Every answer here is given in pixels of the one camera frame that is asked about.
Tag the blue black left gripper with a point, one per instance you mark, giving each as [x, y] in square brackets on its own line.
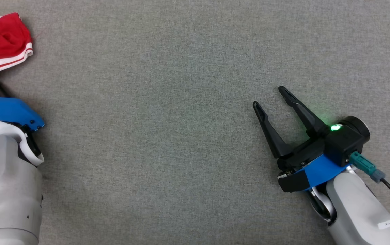
[7, 110]

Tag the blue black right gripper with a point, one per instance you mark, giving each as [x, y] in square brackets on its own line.
[317, 170]

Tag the red basketball jersey white trim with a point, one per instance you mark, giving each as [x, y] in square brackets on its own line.
[0, 37]

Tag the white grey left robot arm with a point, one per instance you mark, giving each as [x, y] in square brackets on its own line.
[4, 190]

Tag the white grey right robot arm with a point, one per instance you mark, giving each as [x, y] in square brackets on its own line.
[351, 204]

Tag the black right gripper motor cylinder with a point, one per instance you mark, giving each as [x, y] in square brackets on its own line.
[358, 124]

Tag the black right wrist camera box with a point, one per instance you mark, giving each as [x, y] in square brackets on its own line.
[343, 146]

